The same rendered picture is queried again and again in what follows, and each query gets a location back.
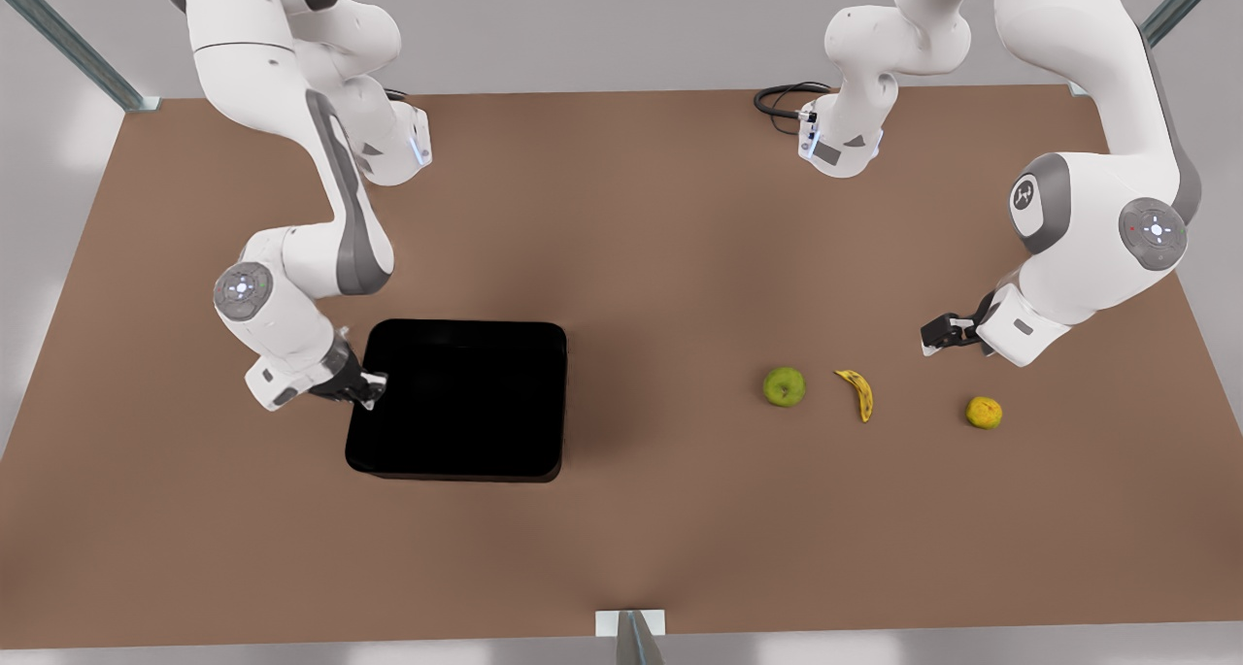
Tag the black square tray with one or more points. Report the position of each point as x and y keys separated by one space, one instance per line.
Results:
x=461 y=398

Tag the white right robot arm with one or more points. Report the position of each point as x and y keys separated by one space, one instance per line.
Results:
x=272 y=83

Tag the yellow-orange citrus fruit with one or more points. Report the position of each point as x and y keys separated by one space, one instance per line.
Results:
x=984 y=413

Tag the yellow banana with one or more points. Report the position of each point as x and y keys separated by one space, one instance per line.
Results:
x=860 y=391

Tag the silver frame post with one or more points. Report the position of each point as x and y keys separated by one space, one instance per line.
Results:
x=633 y=636
x=68 y=39
x=1170 y=10

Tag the green apple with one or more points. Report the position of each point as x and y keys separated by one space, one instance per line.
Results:
x=784 y=386

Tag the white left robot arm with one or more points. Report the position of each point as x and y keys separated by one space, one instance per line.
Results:
x=1088 y=160

